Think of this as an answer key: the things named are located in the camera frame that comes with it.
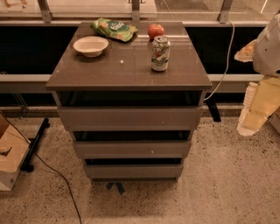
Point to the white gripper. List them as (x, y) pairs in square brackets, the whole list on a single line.
[(268, 52)]

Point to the black stand leg right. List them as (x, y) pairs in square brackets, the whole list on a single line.
[(212, 106)]

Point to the white paper bowl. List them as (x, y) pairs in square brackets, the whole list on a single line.
[(90, 46)]

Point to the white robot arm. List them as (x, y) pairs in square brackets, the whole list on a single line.
[(264, 51)]

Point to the black stand leg left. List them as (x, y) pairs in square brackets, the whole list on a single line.
[(27, 166)]

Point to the black stand leg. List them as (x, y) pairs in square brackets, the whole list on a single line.
[(27, 166), (212, 106)]

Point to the red apple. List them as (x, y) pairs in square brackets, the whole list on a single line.
[(155, 30)]

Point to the green snack bag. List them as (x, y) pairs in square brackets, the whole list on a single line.
[(113, 29)]

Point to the grey bottom drawer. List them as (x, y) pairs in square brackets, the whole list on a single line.
[(133, 171)]

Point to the grey middle drawer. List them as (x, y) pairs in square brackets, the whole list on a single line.
[(153, 149)]

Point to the grey top drawer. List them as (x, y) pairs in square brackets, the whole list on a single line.
[(109, 119)]

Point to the green white soda can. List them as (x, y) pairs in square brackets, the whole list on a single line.
[(160, 53)]

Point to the grey drawer cabinet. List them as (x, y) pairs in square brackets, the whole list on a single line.
[(121, 77)]

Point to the cardboard box right edge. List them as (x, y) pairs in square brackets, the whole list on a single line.
[(275, 120)]

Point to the grey drawer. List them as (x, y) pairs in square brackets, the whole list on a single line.
[(109, 119), (133, 171), (153, 149)]

